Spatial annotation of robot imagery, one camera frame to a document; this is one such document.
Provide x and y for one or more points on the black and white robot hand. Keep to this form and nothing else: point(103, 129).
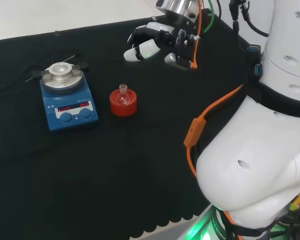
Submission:
point(170, 35)

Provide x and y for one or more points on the clear glass round-bottom flask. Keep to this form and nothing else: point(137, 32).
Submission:
point(123, 100)

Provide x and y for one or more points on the orange-red round flask stand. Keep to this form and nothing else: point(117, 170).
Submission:
point(122, 111)

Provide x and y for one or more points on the thin steel probe rod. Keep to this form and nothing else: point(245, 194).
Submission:
point(69, 58)

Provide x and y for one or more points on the blue heater with steel plate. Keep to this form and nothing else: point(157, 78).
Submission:
point(70, 122)

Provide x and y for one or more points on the black bench cloth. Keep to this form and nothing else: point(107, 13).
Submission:
point(115, 162)

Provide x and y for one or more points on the pale base board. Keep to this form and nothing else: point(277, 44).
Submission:
point(180, 230)

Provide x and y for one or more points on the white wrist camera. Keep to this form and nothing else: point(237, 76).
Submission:
point(162, 4)

